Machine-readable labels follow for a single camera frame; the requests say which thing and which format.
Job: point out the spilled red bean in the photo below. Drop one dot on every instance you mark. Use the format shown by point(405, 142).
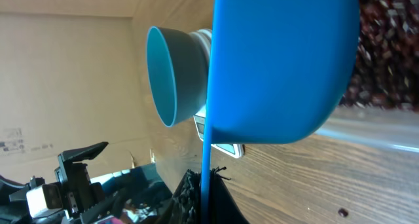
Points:
point(343, 212)

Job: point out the teal metal bowl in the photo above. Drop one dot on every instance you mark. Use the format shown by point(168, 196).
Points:
point(177, 71)

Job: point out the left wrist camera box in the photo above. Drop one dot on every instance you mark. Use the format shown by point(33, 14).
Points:
point(44, 200)

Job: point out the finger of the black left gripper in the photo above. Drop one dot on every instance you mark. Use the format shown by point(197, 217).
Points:
point(81, 154)
point(101, 210)

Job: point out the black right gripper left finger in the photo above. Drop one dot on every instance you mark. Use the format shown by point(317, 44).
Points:
point(184, 206)

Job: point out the blue plastic measuring scoop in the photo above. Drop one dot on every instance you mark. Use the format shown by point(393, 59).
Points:
point(277, 70)

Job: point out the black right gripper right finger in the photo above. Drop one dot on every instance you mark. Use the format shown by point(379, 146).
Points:
point(222, 207)

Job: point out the red beans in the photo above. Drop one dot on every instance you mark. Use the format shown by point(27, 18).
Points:
point(385, 74)

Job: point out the clear plastic bean container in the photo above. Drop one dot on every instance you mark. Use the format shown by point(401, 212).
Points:
point(387, 129)

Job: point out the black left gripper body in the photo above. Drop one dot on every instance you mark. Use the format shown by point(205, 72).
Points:
point(78, 193)

